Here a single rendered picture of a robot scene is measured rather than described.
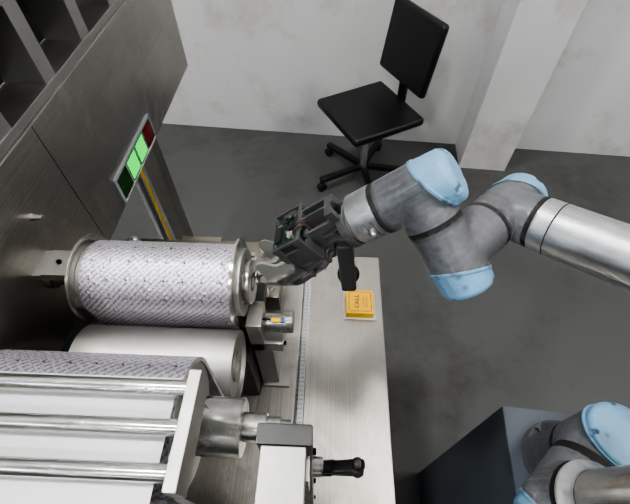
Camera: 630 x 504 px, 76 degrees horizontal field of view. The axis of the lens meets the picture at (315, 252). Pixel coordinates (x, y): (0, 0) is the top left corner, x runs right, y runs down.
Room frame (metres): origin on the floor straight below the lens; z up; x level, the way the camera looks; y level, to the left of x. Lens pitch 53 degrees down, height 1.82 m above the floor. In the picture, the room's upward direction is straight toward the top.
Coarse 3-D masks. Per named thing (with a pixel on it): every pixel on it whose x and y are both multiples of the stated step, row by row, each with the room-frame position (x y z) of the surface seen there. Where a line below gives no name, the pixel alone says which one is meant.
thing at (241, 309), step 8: (80, 256) 0.38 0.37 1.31; (240, 256) 0.38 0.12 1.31; (248, 256) 0.41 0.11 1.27; (80, 264) 0.37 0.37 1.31; (240, 264) 0.36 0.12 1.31; (240, 272) 0.35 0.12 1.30; (240, 280) 0.35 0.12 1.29; (240, 288) 0.34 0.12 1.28; (240, 296) 0.33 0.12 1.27; (240, 304) 0.32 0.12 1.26; (248, 304) 0.35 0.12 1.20; (240, 312) 0.31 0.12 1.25
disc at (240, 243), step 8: (240, 240) 0.41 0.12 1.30; (240, 248) 0.41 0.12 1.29; (232, 256) 0.37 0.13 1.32; (232, 264) 0.35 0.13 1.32; (232, 272) 0.34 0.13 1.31; (232, 280) 0.34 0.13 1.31; (232, 288) 0.33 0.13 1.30; (232, 296) 0.32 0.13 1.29; (232, 304) 0.31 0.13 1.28; (232, 312) 0.30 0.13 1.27; (232, 320) 0.30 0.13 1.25; (240, 320) 0.32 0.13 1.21
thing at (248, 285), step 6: (246, 264) 0.38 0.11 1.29; (252, 264) 0.39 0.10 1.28; (246, 270) 0.37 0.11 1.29; (252, 270) 0.38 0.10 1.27; (246, 276) 0.36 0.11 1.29; (252, 276) 0.37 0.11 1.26; (246, 282) 0.35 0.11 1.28; (252, 282) 0.37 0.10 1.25; (246, 288) 0.34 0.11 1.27; (252, 288) 0.37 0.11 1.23; (246, 294) 0.33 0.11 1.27; (252, 294) 0.35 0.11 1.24; (246, 300) 0.33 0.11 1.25; (252, 300) 0.34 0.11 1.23
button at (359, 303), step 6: (348, 294) 0.54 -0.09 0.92; (354, 294) 0.54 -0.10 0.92; (360, 294) 0.54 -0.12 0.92; (366, 294) 0.54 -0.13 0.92; (372, 294) 0.54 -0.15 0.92; (348, 300) 0.52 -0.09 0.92; (354, 300) 0.52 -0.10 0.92; (360, 300) 0.52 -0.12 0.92; (366, 300) 0.52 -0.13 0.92; (372, 300) 0.52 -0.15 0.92; (348, 306) 0.50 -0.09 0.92; (354, 306) 0.50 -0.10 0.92; (360, 306) 0.50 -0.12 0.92; (366, 306) 0.50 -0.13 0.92; (372, 306) 0.51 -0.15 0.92; (348, 312) 0.49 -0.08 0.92; (354, 312) 0.49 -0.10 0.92; (360, 312) 0.49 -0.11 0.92; (366, 312) 0.49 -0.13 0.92; (372, 312) 0.49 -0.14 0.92
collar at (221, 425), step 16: (208, 400) 0.14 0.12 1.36; (224, 400) 0.14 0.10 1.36; (240, 400) 0.14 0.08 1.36; (208, 416) 0.12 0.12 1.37; (224, 416) 0.12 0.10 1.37; (240, 416) 0.12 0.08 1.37; (208, 432) 0.10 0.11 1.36; (224, 432) 0.10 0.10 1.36; (240, 432) 0.11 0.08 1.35; (208, 448) 0.09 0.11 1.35; (224, 448) 0.09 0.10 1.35; (240, 448) 0.09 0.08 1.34
